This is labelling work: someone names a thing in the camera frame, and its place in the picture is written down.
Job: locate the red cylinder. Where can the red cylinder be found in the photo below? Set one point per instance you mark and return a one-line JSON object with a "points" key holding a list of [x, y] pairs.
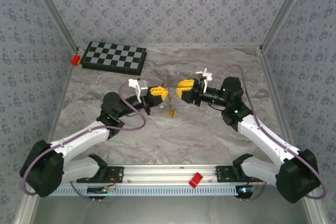
{"points": [[76, 60]]}

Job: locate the silver perforated hoop red grip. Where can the silver perforated hoop red grip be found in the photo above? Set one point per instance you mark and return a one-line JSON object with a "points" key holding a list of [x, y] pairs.
{"points": [[164, 85]]}

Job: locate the aluminium corner post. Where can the aluminium corner post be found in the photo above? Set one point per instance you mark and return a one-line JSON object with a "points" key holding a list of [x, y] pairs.
{"points": [[284, 11], [52, 11]]}

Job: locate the small silver split keyring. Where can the small silver split keyring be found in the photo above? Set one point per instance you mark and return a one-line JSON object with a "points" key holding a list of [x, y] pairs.
{"points": [[171, 104]]}

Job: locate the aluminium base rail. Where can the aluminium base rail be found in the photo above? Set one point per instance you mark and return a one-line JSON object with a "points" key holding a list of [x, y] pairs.
{"points": [[168, 172]]}

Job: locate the black and grey checkerboard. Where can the black and grey checkerboard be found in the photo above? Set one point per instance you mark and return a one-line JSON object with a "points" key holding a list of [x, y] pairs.
{"points": [[113, 57]]}

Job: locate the key with yellow head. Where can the key with yellow head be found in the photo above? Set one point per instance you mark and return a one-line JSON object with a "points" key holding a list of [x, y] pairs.
{"points": [[172, 113]]}

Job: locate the red flat block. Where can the red flat block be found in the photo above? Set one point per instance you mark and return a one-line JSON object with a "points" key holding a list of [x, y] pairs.
{"points": [[196, 180]]}

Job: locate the small circuit board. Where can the small circuit board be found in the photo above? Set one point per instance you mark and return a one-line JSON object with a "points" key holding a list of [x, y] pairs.
{"points": [[101, 190], [245, 190]]}

